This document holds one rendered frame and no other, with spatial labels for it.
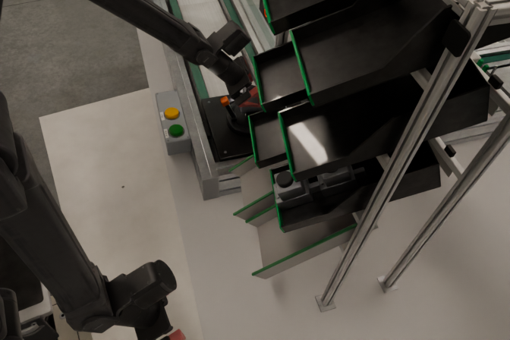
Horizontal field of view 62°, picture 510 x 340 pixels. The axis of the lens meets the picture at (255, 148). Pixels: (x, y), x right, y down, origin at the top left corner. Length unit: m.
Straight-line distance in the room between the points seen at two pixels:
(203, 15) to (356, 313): 1.21
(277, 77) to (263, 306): 0.56
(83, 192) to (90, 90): 1.65
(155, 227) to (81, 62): 2.07
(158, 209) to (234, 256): 0.25
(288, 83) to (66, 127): 0.87
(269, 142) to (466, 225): 0.68
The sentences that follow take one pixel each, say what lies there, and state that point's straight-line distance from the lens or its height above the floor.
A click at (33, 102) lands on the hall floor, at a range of 2.90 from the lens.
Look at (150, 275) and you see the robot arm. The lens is 0.71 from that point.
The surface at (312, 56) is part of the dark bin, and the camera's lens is 0.58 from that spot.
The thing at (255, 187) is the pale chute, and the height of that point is 1.02.
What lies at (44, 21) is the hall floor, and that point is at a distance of 3.56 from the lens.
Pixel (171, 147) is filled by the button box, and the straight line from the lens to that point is 1.22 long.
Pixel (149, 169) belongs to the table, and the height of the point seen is 0.86.
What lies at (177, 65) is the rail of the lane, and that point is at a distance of 1.45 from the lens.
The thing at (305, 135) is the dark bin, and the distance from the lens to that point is 0.69.
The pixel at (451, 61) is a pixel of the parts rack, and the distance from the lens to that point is 0.50.
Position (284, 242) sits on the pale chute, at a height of 1.04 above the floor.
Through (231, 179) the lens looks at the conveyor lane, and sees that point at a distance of 1.15.
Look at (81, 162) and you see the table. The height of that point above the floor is 0.86.
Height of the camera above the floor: 1.87
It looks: 50 degrees down
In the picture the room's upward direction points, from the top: 5 degrees clockwise
